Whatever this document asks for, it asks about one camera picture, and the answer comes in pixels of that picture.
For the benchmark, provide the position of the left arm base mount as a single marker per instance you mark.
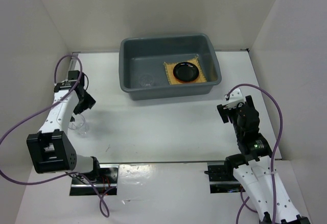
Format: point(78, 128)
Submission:
point(105, 183)

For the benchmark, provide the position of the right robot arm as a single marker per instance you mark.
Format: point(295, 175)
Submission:
point(252, 166)

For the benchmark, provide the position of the woven bamboo mat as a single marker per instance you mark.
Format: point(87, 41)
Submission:
point(169, 71)

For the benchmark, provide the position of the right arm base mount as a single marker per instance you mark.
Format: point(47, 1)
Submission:
point(219, 179)

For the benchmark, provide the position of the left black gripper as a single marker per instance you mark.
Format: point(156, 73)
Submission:
point(89, 101)

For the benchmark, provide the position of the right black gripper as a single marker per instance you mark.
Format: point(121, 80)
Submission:
point(223, 113)

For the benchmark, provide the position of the grey plastic bin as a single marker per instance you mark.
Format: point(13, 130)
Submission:
point(143, 55)

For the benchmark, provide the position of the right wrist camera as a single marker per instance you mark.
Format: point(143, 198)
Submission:
point(235, 99)

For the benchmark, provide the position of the black round plate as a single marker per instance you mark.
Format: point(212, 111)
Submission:
point(186, 71)

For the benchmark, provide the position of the orange round plate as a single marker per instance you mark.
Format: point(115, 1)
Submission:
point(177, 81)

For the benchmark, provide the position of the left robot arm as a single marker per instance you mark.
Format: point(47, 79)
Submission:
point(89, 166)

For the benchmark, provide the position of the clear glass dish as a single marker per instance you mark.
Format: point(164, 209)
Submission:
point(146, 80)

